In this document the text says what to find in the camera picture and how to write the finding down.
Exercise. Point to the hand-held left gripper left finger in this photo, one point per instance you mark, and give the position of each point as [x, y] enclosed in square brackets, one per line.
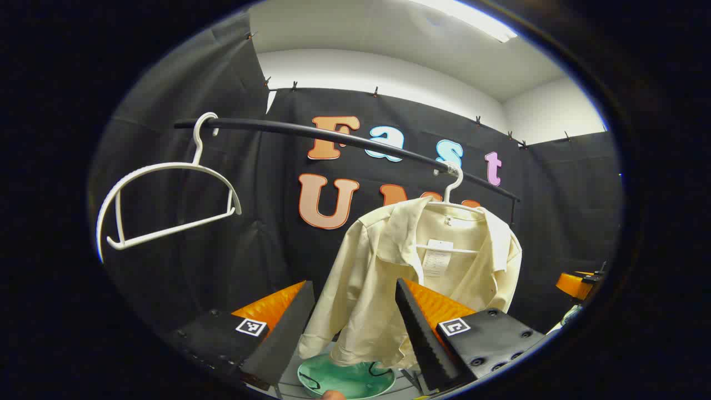
[283, 333]

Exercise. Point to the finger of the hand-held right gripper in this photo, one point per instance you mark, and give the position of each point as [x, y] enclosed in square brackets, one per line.
[572, 284]

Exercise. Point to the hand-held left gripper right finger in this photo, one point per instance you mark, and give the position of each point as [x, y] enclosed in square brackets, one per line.
[422, 339]

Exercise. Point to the green laundry hamper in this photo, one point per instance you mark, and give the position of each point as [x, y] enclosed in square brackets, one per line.
[344, 378]

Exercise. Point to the cream collared shirt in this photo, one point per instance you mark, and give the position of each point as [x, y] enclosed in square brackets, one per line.
[377, 266]

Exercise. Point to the white plastic hanger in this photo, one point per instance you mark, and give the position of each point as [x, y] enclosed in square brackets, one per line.
[447, 195]
[161, 165]

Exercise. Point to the white rounded object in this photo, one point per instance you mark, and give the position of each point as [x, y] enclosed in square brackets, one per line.
[572, 316]

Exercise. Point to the black backdrop cloth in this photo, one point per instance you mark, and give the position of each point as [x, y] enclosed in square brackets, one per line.
[555, 222]

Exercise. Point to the ceiling light panel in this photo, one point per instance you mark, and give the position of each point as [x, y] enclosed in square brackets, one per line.
[477, 19]

